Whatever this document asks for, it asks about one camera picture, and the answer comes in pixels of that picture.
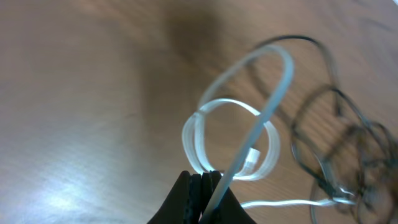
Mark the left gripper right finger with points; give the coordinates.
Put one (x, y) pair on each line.
(229, 211)

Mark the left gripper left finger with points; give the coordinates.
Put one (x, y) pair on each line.
(183, 203)

